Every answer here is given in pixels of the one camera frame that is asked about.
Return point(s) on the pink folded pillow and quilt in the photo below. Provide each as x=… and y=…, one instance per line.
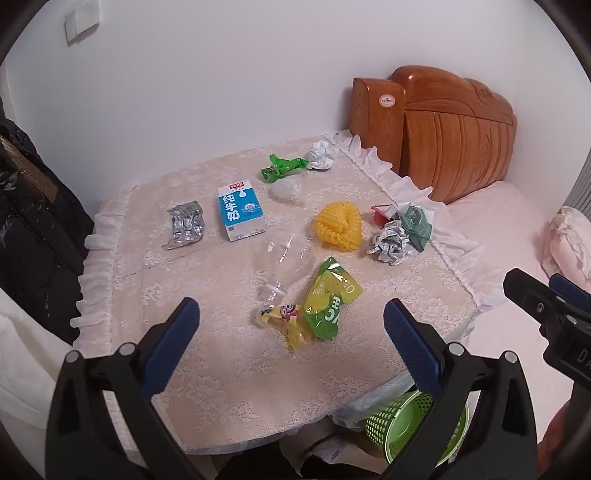
x=568, y=244

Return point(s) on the carved wooden headboard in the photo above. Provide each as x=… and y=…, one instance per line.
x=443, y=138

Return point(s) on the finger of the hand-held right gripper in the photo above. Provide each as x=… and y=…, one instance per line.
x=570, y=288
x=531, y=290

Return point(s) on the green plastic waste basket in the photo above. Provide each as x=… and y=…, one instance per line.
x=383, y=424

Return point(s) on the yellow cartoon wrapper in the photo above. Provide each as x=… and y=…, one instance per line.
x=288, y=323

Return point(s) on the white radiator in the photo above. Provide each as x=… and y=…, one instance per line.
x=579, y=189

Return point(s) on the crumpled clear plastic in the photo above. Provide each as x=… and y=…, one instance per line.
x=285, y=190

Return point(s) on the clear plastic bottle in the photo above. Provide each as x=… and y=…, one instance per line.
x=286, y=263

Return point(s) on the newspaper ball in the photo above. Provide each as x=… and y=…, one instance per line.
x=390, y=242

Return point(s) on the green snack packet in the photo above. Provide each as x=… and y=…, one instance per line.
x=328, y=300

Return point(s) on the crumpled white paper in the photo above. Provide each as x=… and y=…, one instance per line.
x=321, y=154

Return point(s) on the crumpled green plastic wrapper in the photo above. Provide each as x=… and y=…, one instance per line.
x=284, y=166

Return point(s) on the blue and white milk carton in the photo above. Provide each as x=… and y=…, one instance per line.
x=240, y=212

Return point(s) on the white wall switch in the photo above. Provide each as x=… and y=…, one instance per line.
x=82, y=18

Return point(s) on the silver foil wrapper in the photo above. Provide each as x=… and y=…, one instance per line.
x=184, y=226

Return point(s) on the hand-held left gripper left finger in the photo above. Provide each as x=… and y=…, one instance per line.
x=171, y=346

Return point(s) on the black padded jacket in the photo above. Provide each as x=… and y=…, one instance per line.
x=32, y=230

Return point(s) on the beige lace tablecloth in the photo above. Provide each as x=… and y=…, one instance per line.
x=221, y=369

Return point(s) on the yellow foam fruit net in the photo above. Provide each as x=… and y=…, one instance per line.
x=339, y=226

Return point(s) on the pink bed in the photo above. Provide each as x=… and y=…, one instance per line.
x=503, y=230

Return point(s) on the crumpled green paper bag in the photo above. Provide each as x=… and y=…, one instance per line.
x=415, y=224

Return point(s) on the small red and white carton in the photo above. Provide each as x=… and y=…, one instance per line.
x=383, y=214

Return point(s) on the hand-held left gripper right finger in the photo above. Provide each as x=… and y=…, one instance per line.
x=411, y=350

